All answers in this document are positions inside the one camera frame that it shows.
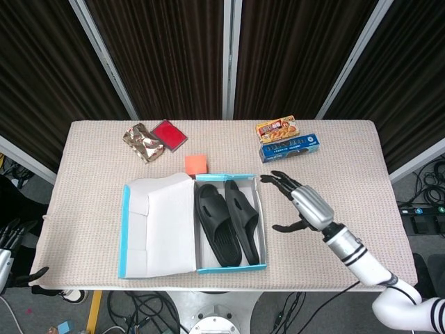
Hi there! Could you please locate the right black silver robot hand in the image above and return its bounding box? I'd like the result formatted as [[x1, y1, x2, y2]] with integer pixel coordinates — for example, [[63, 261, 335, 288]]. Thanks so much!
[[259, 170, 337, 233]]

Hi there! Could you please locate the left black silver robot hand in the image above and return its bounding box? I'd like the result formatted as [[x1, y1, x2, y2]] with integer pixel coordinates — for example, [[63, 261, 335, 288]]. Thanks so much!
[[0, 218, 50, 293]]

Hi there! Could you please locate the black slipper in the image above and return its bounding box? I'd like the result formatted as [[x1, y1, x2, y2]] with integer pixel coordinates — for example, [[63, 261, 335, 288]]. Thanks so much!
[[224, 180, 260, 265], [193, 183, 243, 268]]

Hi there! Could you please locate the white silver robot base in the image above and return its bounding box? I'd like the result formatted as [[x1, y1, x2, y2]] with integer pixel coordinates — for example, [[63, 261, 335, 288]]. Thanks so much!
[[163, 290, 265, 334]]

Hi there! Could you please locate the blue cling film box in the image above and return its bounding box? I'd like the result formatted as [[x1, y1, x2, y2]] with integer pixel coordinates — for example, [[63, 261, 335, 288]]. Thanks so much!
[[259, 133, 321, 164]]

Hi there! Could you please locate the yellow curry box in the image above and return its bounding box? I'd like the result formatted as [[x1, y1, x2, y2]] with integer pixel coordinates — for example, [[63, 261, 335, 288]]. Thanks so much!
[[256, 115, 300, 144]]

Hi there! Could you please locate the light blue shoe box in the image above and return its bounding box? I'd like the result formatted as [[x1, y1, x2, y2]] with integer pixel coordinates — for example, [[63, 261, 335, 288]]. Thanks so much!
[[117, 172, 268, 279]]

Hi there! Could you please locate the white black sneaker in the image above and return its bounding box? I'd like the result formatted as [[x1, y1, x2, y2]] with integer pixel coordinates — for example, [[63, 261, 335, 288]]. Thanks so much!
[[57, 287, 88, 305]]

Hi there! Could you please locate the beige woven table cloth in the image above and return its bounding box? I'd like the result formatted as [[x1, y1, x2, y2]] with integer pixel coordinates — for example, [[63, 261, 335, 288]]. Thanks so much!
[[29, 120, 417, 292]]

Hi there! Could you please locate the black foot pedal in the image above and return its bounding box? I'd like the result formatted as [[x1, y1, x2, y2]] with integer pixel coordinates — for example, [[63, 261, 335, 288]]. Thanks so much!
[[412, 215, 432, 233]]

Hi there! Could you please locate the black power strip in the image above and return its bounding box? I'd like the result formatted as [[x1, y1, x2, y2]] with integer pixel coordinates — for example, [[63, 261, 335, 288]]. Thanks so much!
[[398, 204, 445, 216]]

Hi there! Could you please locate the orange sticky note pad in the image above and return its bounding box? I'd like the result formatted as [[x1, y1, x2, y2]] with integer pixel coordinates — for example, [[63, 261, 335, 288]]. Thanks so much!
[[184, 154, 209, 175]]

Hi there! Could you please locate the dark brown curtain panel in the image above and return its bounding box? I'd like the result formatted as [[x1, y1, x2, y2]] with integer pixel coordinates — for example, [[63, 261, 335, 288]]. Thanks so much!
[[85, 0, 225, 120], [326, 0, 445, 173], [0, 0, 131, 171], [239, 0, 380, 120]]

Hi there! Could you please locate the red flat case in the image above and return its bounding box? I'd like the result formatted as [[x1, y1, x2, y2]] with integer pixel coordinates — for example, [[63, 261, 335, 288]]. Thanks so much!
[[149, 119, 189, 154]]

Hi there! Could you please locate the gold foil snack bag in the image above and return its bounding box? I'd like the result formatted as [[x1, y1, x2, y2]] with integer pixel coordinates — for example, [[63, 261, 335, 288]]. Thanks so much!
[[122, 122, 165, 164]]

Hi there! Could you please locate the white floor cable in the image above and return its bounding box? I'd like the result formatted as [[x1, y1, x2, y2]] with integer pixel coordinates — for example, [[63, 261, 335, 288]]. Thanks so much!
[[0, 298, 18, 334]]

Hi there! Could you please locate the black floor cable tangle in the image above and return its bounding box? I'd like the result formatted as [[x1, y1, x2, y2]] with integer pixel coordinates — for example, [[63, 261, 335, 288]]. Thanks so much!
[[0, 152, 35, 191], [106, 290, 181, 334], [412, 163, 445, 206]]

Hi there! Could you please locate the silver partition rail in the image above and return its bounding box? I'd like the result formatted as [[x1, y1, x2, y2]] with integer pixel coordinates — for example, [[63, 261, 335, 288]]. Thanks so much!
[[388, 138, 445, 184], [0, 134, 58, 184]]

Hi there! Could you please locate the black cable with inline switch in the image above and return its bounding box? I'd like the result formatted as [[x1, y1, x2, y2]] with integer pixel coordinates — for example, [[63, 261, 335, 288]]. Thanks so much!
[[270, 291, 307, 330]]

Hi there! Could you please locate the silver partition post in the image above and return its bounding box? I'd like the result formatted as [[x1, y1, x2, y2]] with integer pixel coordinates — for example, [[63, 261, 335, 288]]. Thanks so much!
[[68, 0, 140, 121], [222, 0, 243, 120], [315, 0, 396, 120]]

